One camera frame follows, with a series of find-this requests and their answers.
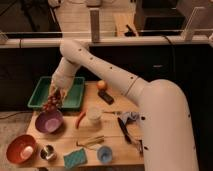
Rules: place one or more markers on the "wooden board top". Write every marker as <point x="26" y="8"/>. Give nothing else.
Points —
<point x="64" y="140"/>

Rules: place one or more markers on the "teal sponge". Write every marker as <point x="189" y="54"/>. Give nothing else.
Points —
<point x="75" y="158"/>

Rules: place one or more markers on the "red bowl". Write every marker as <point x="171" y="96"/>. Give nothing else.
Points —
<point x="17" y="145"/>

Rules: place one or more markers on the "bunch of red grapes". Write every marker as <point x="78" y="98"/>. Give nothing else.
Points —
<point x="53" y="102"/>

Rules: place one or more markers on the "white cup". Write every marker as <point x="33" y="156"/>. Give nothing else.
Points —
<point x="94" y="115"/>

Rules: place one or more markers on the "white object in red bowl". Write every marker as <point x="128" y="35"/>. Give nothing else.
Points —
<point x="26" y="152"/>

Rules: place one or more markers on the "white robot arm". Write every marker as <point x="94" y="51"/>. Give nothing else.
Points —
<point x="165" y="119"/>

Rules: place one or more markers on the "orange fruit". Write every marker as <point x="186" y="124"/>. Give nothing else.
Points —
<point x="101" y="85"/>

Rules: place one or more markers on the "red chili pepper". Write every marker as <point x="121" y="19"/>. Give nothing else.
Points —
<point x="79" y="118"/>

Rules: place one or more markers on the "green plastic tray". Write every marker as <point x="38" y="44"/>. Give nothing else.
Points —
<point x="73" y="99"/>

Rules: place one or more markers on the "purple bowl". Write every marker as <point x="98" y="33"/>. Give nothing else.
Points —
<point x="49" y="122"/>

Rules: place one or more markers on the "small metal cup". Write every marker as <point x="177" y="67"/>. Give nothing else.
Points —
<point x="48" y="153"/>

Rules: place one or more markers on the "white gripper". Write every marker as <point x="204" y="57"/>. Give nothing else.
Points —
<point x="53" y="89"/>

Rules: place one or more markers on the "black rectangular block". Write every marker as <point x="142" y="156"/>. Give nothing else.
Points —
<point x="106" y="97"/>

